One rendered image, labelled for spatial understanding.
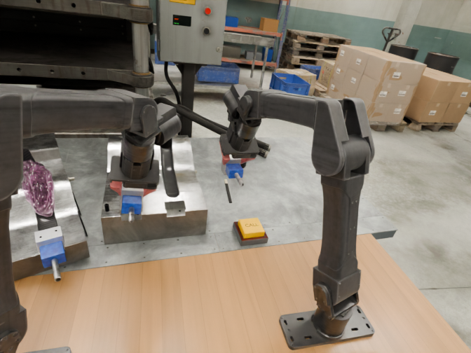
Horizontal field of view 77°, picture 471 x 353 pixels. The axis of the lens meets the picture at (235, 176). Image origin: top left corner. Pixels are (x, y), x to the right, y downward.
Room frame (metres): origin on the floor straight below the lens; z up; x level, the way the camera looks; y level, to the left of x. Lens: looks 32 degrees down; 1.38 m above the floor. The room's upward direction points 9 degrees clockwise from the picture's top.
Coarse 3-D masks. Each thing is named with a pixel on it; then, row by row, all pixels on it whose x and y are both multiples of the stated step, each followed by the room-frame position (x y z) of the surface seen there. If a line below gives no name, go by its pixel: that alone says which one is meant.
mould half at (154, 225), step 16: (112, 144) 0.81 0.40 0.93; (176, 144) 0.88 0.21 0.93; (160, 160) 0.81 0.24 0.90; (176, 160) 0.82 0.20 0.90; (192, 160) 0.84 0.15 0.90; (160, 176) 0.74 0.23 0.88; (176, 176) 0.75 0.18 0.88; (192, 176) 0.77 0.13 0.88; (112, 192) 0.63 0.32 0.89; (160, 192) 0.66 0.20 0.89; (192, 192) 0.68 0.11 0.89; (112, 208) 0.56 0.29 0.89; (144, 208) 0.58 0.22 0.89; (160, 208) 0.59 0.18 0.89; (192, 208) 0.61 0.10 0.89; (112, 224) 0.53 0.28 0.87; (128, 224) 0.54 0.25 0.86; (144, 224) 0.55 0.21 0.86; (160, 224) 0.57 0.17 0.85; (176, 224) 0.58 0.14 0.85; (192, 224) 0.60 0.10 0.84; (112, 240) 0.53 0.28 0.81; (128, 240) 0.54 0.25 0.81; (144, 240) 0.55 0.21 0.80
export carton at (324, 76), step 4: (324, 60) 5.95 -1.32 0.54; (328, 60) 6.01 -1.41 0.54; (324, 64) 5.89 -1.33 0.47; (328, 64) 5.75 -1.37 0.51; (332, 64) 5.62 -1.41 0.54; (324, 68) 5.84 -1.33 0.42; (328, 68) 5.70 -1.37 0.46; (332, 68) 5.57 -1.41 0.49; (320, 72) 5.93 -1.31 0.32; (324, 72) 5.78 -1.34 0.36; (328, 72) 5.64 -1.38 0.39; (320, 76) 5.88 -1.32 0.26; (324, 76) 5.73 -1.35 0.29; (328, 76) 5.60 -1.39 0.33; (320, 80) 5.84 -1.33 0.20; (324, 80) 5.70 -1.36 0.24; (328, 80) 5.57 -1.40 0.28; (324, 84) 5.68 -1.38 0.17; (328, 84) 5.54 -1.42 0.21
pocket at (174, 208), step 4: (168, 204) 0.62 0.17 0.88; (172, 204) 0.62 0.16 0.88; (176, 204) 0.63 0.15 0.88; (180, 204) 0.63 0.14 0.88; (184, 204) 0.62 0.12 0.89; (168, 208) 0.62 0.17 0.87; (172, 208) 0.62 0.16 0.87; (176, 208) 0.63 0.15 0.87; (180, 208) 0.63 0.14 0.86; (184, 208) 0.62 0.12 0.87; (168, 212) 0.61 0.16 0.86; (172, 212) 0.61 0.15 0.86; (176, 212) 0.61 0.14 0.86; (180, 212) 0.61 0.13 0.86; (184, 212) 0.62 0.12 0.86; (168, 216) 0.58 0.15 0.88
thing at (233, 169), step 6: (222, 162) 0.79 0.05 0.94; (228, 162) 0.77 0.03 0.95; (234, 162) 0.77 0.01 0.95; (240, 162) 0.78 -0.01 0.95; (222, 168) 0.78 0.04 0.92; (228, 168) 0.74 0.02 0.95; (234, 168) 0.74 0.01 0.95; (240, 168) 0.75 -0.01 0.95; (228, 174) 0.73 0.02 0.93; (234, 174) 0.73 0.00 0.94; (240, 174) 0.74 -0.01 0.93; (240, 180) 0.70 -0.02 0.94
